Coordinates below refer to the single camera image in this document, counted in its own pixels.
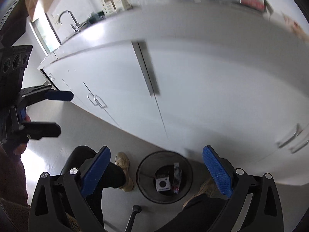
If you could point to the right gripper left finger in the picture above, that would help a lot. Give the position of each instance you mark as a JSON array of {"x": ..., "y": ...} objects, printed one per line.
[{"x": 47, "y": 212}]

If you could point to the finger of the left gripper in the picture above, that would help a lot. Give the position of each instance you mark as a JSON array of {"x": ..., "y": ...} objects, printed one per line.
[
  {"x": 38, "y": 130},
  {"x": 36, "y": 94}
]

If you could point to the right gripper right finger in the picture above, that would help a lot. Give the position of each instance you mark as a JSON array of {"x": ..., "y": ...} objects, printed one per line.
[{"x": 265, "y": 210}]

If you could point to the toothpaste box red white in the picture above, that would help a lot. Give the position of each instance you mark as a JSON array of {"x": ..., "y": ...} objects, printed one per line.
[{"x": 262, "y": 6}]

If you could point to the chrome kitchen faucet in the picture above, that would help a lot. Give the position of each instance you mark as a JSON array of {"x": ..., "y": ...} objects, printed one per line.
[{"x": 68, "y": 22}]

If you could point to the black mesh trash bin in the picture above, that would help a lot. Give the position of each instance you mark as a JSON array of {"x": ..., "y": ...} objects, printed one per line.
[{"x": 164, "y": 164}]

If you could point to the person's left hand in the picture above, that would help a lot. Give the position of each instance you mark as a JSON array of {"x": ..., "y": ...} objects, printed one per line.
[{"x": 21, "y": 147}]

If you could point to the brown fleece left sleeve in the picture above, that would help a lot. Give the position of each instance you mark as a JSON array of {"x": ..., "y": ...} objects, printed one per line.
[{"x": 14, "y": 194}]

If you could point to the right beige shoe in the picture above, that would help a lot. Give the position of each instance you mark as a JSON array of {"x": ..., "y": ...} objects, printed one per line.
[{"x": 209, "y": 188}]

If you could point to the beige shoe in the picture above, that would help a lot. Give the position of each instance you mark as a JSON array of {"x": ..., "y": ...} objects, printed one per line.
[
  {"x": 123, "y": 162},
  {"x": 209, "y": 188}
]

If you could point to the left beige shoe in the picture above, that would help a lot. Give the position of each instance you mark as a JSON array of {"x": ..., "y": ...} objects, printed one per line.
[{"x": 123, "y": 162}]

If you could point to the small white box in bin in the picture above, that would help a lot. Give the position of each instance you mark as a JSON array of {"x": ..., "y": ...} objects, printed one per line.
[{"x": 162, "y": 184}]

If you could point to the cream utensil holder rack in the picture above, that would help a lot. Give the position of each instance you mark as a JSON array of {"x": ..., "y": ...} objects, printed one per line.
[{"x": 111, "y": 7}]

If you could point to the crumpled beige paper wrapper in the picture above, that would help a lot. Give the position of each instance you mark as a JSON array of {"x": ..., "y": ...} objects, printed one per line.
[{"x": 295, "y": 28}]

